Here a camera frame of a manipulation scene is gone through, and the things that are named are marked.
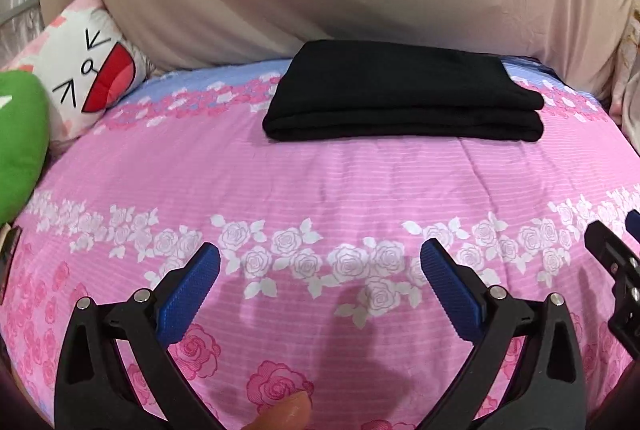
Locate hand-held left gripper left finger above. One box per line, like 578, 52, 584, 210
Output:
54, 241, 222, 430

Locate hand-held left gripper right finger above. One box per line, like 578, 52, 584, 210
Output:
419, 237, 589, 430

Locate black pants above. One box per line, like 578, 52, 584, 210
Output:
262, 39, 546, 144

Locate person's left hand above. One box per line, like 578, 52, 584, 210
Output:
248, 389, 314, 430

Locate pale pink printed cloth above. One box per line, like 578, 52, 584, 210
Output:
609, 0, 640, 138

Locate pink floral bedsheet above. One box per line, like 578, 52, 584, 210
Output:
0, 55, 640, 430

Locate green plush toy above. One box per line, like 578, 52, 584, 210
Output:
0, 70, 51, 229

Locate cat face pillow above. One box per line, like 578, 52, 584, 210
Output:
0, 0, 152, 145

